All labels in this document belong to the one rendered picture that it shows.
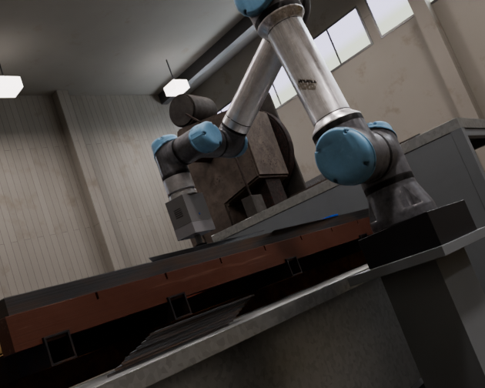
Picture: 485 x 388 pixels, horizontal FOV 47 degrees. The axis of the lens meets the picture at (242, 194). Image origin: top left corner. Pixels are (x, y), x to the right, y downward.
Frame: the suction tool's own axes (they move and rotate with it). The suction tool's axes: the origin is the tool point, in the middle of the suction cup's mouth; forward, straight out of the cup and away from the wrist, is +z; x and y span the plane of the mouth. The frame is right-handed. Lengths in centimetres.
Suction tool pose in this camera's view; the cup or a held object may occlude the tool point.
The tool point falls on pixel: (203, 252)
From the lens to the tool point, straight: 144.0
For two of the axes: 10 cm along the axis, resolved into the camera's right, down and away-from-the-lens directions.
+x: 7.6, -3.8, -5.3
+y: -5.5, 0.6, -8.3
